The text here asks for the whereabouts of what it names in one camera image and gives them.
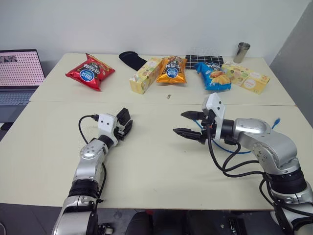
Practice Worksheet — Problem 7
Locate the orange chip bag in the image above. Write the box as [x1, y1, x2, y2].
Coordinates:
[156, 55, 188, 86]

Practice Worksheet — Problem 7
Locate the red chip bag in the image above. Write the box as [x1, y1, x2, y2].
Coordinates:
[65, 53, 116, 92]

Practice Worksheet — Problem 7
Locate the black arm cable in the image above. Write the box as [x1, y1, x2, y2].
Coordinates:
[207, 122, 294, 235]
[78, 113, 108, 204]

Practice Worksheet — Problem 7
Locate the black checkered cloth pouch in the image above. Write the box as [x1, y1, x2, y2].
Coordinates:
[184, 54, 224, 71]

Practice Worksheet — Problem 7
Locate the blue chip bag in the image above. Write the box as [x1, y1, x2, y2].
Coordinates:
[194, 61, 232, 92]

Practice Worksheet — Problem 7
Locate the open grey laptop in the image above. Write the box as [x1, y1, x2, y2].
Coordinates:
[0, 48, 46, 123]

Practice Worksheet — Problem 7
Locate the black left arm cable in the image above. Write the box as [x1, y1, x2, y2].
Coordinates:
[78, 113, 108, 204]

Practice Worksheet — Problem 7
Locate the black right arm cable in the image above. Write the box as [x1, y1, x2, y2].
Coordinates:
[207, 122, 294, 235]

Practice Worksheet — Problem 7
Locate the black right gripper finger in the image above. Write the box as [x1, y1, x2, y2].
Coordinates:
[180, 110, 204, 121]
[173, 127, 203, 143]

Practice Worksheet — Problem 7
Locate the grey partition panel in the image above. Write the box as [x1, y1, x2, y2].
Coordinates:
[268, 0, 313, 108]

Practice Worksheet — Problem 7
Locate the black fabric pouch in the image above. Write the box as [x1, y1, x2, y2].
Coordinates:
[118, 51, 148, 72]

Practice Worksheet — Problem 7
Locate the stainless steel cup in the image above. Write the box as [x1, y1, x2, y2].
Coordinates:
[233, 42, 251, 64]

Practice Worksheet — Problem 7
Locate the blue Ethernet cable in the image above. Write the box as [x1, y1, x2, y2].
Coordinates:
[192, 117, 282, 155]

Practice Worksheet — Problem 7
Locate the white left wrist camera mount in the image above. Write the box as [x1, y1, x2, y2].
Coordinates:
[97, 113, 118, 147]

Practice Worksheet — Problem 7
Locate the yellow cardboard snack box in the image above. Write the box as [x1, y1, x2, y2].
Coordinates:
[221, 62, 271, 95]
[129, 57, 164, 95]

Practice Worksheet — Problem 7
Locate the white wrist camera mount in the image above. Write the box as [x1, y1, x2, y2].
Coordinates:
[201, 92, 226, 141]
[97, 113, 118, 147]

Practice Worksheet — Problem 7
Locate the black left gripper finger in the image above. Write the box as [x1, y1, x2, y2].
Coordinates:
[123, 118, 134, 139]

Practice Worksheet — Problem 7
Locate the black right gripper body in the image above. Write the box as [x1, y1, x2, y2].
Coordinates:
[199, 111, 219, 145]

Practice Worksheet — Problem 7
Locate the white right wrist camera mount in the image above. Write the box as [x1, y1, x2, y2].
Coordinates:
[201, 92, 226, 141]

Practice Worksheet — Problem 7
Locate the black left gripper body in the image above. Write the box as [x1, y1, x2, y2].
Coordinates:
[113, 121, 128, 142]

